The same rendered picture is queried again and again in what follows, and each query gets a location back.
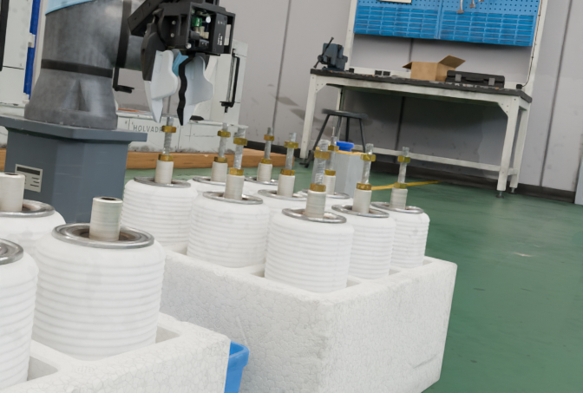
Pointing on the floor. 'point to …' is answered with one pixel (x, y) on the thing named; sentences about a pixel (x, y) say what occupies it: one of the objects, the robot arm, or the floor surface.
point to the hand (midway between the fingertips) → (167, 114)
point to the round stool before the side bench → (338, 127)
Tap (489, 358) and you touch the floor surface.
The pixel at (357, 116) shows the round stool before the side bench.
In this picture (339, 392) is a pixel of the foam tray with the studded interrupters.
